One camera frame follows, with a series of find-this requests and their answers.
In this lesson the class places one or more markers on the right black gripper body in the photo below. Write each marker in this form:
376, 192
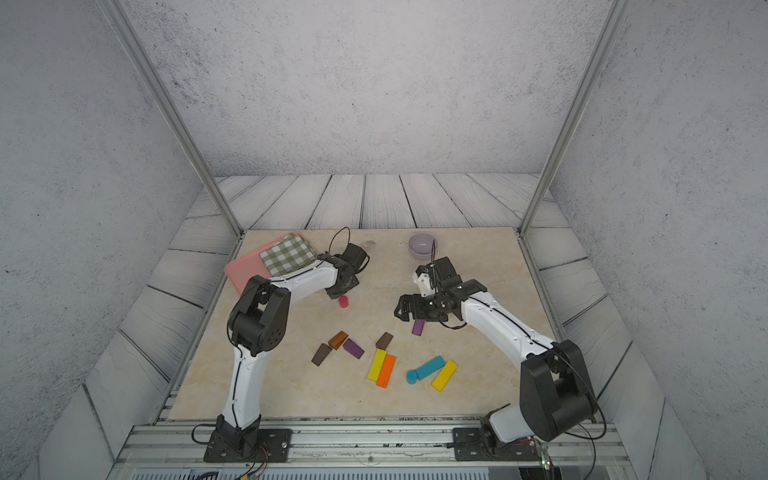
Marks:
427, 308

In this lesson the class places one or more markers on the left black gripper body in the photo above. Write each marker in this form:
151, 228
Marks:
341, 291

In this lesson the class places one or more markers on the dark brown block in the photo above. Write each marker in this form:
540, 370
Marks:
321, 354
384, 341

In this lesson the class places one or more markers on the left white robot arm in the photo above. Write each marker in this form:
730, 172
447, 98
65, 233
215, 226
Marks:
258, 323

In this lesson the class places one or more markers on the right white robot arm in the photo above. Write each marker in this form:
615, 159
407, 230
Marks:
555, 392

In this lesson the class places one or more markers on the orange brown block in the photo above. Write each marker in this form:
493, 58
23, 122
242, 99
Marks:
338, 340

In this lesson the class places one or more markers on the green checkered cloth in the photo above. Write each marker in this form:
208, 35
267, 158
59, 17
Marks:
290, 254

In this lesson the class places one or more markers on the teal cylinder block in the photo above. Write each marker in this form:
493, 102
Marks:
425, 370

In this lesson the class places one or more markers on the lilac bowl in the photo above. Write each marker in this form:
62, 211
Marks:
422, 246

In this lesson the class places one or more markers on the yellow long block right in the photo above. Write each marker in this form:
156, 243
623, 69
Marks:
444, 376

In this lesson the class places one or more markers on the yellow long block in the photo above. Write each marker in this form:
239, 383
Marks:
377, 365
444, 376

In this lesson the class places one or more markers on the yellow long block left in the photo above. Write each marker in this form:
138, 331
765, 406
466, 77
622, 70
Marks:
377, 365

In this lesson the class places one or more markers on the orange long block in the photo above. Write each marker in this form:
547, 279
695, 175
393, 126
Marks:
386, 371

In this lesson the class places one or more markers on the pink plastic tray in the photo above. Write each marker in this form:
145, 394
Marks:
249, 262

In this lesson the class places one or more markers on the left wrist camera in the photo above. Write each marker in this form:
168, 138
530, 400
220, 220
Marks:
356, 257

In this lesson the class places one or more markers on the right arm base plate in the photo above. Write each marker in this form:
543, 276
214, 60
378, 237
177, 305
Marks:
492, 445

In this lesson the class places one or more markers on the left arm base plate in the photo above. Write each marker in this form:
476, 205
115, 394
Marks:
249, 447

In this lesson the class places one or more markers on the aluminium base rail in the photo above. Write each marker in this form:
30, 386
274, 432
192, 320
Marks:
177, 450

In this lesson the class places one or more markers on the left aluminium frame post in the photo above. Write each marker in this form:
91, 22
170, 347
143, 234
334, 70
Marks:
118, 20

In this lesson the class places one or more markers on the aluminium frame post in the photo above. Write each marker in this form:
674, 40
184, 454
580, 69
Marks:
118, 20
595, 65

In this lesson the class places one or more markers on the right aluminium frame post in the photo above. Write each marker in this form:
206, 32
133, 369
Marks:
595, 65

